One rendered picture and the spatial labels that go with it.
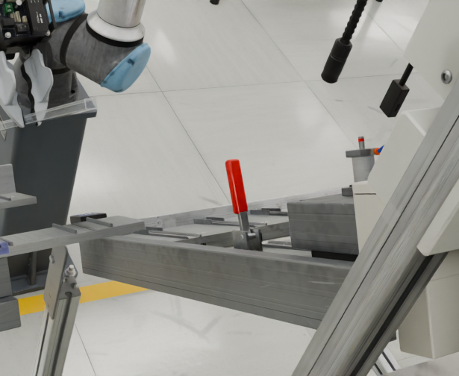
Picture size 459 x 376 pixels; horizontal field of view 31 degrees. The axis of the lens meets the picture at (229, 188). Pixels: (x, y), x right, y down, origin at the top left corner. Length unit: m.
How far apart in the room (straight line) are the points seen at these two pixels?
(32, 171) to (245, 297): 1.10
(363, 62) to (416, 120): 2.88
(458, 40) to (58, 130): 1.35
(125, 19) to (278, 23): 1.91
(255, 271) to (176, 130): 1.91
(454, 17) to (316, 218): 0.30
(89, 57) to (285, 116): 1.40
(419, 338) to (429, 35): 0.24
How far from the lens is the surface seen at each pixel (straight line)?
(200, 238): 1.16
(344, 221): 0.75
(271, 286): 0.80
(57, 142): 1.84
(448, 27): 0.56
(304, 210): 0.80
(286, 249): 0.93
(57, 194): 1.96
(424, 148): 0.55
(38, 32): 1.01
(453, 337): 0.68
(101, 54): 1.63
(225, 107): 2.88
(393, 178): 0.57
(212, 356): 2.12
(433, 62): 0.57
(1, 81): 1.04
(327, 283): 0.72
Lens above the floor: 1.66
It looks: 41 degrees down
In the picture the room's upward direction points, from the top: 20 degrees clockwise
